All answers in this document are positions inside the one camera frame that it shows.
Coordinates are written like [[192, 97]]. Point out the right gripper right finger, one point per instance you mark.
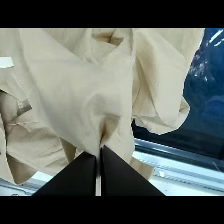
[[123, 178]]

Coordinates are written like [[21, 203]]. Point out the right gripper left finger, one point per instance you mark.
[[75, 178]]

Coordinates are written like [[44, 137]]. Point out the beige shirt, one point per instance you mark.
[[76, 93]]

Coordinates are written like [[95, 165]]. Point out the silver frame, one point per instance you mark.
[[186, 168]]

